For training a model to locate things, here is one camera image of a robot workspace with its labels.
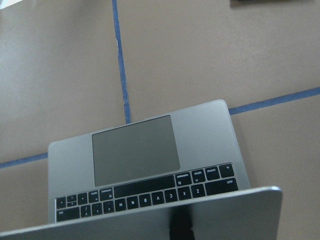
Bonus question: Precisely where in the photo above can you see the silver grey laptop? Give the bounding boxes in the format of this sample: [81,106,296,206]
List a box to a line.
[0,99,283,240]

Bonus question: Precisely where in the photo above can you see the dark framed tray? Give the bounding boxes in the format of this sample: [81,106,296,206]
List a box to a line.
[229,0,315,8]

